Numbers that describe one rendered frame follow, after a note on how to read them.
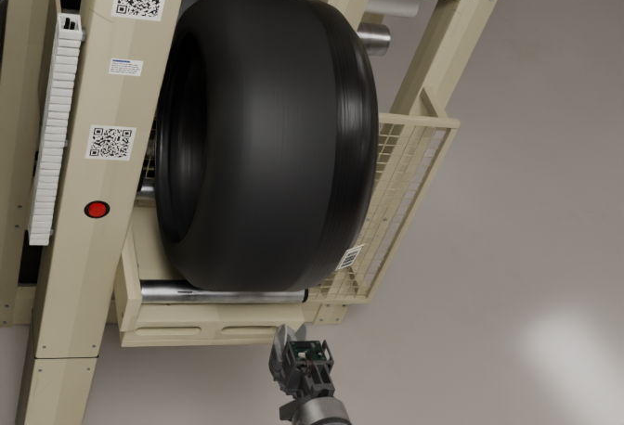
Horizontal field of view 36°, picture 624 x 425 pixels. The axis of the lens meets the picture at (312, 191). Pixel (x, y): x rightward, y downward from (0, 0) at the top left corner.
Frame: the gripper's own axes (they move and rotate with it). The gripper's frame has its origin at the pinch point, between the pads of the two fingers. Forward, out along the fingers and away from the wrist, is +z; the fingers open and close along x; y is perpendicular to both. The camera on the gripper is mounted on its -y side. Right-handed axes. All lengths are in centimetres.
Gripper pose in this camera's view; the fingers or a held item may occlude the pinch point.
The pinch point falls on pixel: (283, 333)
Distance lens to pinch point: 173.2
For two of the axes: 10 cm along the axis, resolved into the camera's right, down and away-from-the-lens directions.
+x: -9.3, -0.4, -3.7
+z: -2.7, -6.1, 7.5
